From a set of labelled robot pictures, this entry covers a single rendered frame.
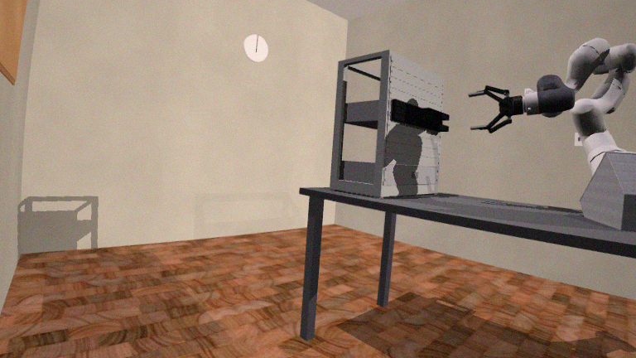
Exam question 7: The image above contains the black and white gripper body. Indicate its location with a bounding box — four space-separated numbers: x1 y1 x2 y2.
499 95 523 117

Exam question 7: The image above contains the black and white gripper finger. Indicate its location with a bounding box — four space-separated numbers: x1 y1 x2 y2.
468 85 509 104
470 107 513 133

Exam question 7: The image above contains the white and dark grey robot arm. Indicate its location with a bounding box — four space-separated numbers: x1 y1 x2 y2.
523 38 636 176

